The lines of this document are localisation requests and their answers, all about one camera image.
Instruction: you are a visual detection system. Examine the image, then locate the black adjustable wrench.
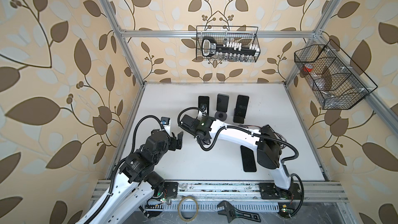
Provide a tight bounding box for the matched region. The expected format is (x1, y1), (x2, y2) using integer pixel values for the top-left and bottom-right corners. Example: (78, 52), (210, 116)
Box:
(217, 201), (261, 224)

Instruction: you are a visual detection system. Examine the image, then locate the black flat stand back right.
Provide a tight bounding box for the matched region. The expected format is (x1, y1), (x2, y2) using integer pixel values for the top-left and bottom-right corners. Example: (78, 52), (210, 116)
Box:
(233, 116), (245, 124)

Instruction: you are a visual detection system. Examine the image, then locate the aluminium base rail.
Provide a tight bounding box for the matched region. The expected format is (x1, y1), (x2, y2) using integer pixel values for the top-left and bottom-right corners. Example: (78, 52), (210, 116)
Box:
(90, 179), (349, 212)

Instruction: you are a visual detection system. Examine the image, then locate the black socket set tool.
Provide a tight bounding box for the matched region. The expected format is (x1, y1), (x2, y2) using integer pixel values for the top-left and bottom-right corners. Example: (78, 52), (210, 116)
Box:
(200, 37), (261, 57)

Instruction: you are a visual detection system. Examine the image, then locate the black wire basket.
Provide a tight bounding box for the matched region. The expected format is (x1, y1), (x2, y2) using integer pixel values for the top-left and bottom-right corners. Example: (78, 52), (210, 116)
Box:
(195, 25), (261, 63)
(294, 39), (378, 110)

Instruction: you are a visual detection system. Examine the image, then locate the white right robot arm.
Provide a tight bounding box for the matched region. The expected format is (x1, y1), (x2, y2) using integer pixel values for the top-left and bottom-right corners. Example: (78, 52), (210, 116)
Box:
(177, 107), (304, 219)

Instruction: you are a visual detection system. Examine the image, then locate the black wire basket right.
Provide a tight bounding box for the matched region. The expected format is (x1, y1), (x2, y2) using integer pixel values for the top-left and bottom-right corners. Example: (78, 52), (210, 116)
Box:
(294, 39), (378, 110)

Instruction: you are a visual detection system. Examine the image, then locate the black wire basket back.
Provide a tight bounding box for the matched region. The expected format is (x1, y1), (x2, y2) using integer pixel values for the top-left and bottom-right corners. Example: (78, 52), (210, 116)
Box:
(195, 25), (261, 63)

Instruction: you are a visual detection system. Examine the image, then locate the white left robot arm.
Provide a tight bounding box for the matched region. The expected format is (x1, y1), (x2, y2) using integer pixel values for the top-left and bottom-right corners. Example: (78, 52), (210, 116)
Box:
(78, 116), (183, 224)

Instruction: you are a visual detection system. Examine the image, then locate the grey round phone stand back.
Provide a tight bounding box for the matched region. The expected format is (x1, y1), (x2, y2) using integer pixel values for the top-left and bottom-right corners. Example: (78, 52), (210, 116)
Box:
(215, 111), (227, 121)

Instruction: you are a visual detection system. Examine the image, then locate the purple phone back right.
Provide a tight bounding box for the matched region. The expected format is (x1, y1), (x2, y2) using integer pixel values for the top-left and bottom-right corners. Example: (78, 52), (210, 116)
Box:
(234, 95), (249, 118)

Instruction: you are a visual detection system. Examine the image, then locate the silver phone left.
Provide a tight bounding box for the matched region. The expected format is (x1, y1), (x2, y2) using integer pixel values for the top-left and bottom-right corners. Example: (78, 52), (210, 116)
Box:
(198, 96), (210, 115)

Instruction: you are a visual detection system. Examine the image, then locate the tape roll ring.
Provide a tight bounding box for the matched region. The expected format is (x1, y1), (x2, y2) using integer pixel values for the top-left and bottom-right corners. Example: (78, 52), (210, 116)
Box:
(177, 195), (200, 223)

